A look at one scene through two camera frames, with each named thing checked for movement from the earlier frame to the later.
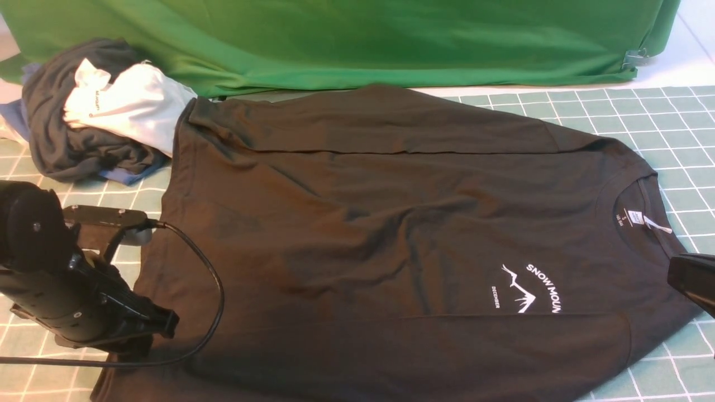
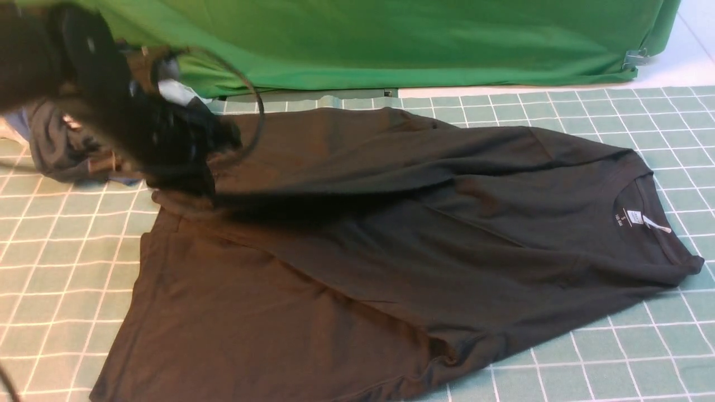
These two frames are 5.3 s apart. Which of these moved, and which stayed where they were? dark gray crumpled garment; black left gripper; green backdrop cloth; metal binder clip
Moved: black left gripper
Stayed: metal binder clip; green backdrop cloth; dark gray crumpled garment
